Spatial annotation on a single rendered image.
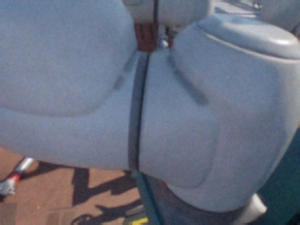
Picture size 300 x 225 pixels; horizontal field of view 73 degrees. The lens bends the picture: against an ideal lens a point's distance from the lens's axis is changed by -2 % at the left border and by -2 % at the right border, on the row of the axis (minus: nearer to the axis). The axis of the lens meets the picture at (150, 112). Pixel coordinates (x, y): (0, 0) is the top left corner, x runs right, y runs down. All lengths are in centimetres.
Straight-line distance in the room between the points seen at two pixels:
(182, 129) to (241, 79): 7
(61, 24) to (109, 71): 5
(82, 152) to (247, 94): 17
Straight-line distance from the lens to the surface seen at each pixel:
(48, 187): 133
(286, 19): 68
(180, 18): 49
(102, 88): 20
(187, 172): 24
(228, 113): 19
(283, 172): 49
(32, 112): 23
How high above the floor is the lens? 104
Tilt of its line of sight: 37 degrees down
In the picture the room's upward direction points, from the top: 4 degrees clockwise
